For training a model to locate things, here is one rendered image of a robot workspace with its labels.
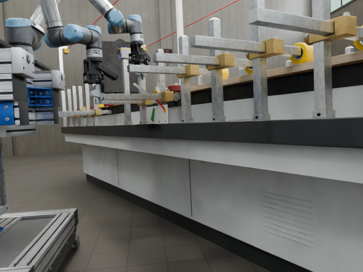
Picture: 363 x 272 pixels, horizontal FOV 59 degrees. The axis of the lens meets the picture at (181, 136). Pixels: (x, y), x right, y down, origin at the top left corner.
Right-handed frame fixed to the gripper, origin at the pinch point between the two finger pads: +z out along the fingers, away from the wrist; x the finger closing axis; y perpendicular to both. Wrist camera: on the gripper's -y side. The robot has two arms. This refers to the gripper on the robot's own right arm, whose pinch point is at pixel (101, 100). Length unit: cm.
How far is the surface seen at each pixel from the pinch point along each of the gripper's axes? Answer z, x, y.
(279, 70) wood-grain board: -6, 67, -50
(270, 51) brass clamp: -10, 79, -33
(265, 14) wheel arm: -12, 102, -7
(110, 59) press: -133, -555, -204
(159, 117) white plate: 9.1, -3.7, -33.1
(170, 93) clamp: -3.1, 5.0, -36.4
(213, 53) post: -16, 47, -34
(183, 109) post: 6.3, 21.5, -33.8
